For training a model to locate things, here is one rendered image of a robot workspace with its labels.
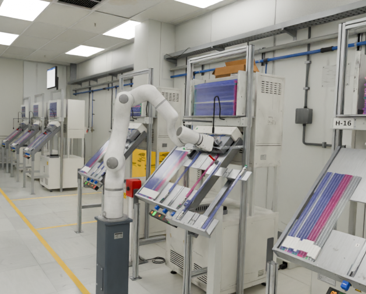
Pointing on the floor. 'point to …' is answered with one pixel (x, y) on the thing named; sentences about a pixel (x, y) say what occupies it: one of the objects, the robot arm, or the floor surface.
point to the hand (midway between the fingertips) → (216, 147)
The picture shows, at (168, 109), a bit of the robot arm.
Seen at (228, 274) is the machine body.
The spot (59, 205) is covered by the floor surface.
